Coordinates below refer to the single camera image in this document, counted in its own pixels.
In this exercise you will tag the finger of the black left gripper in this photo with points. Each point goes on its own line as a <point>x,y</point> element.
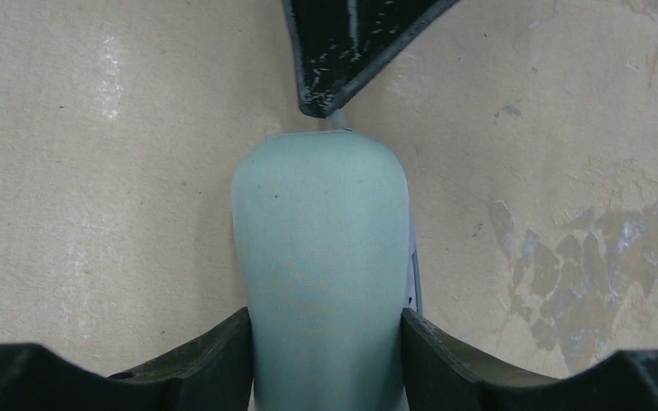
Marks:
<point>339,46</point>

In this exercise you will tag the lavender umbrella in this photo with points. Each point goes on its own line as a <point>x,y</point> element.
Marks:
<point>413,288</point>

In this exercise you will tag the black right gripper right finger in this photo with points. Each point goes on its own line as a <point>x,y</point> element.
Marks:
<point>444,373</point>

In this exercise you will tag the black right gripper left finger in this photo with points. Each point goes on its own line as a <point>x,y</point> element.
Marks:
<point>213,371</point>

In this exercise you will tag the mint green umbrella sleeve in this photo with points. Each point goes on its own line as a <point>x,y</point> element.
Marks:
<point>322,232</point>

